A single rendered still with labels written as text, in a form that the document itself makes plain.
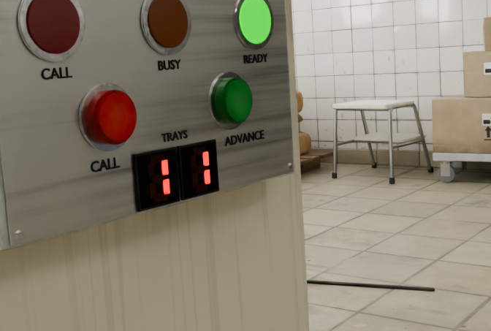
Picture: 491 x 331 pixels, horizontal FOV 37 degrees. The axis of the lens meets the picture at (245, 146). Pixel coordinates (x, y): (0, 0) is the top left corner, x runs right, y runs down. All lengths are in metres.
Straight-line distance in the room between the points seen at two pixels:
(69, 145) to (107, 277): 0.10
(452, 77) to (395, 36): 0.45
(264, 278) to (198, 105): 0.17
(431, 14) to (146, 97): 4.36
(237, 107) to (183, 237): 0.10
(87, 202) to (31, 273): 0.05
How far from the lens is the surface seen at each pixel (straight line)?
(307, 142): 4.81
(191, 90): 0.46
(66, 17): 0.40
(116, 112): 0.41
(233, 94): 0.48
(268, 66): 0.52
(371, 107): 4.31
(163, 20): 0.45
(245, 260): 0.56
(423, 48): 4.79
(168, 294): 0.51
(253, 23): 0.50
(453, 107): 4.21
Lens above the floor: 0.79
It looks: 7 degrees down
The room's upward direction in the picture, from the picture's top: 4 degrees counter-clockwise
